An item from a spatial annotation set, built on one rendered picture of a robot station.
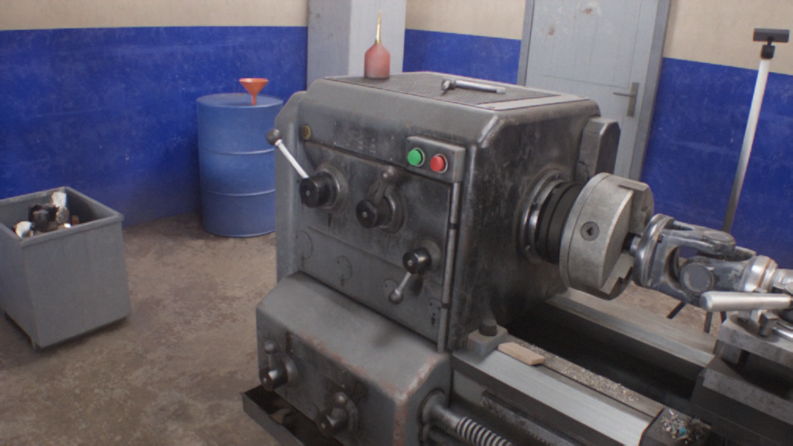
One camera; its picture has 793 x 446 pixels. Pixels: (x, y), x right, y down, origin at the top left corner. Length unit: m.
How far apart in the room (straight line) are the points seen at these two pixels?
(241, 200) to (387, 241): 2.76
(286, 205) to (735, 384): 1.09
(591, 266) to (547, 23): 3.65
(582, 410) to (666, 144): 3.37
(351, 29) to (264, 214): 1.53
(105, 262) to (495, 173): 2.14
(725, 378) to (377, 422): 0.70
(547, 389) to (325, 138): 0.72
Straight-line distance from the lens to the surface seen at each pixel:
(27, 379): 2.86
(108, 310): 3.00
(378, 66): 1.45
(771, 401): 0.92
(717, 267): 1.14
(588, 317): 1.48
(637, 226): 1.21
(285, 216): 1.55
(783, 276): 1.16
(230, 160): 3.88
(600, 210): 1.15
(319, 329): 1.38
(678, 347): 1.44
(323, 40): 4.75
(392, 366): 1.25
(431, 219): 1.15
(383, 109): 1.24
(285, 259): 1.60
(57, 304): 2.88
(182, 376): 2.67
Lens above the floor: 1.50
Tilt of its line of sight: 20 degrees down
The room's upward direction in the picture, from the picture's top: 3 degrees clockwise
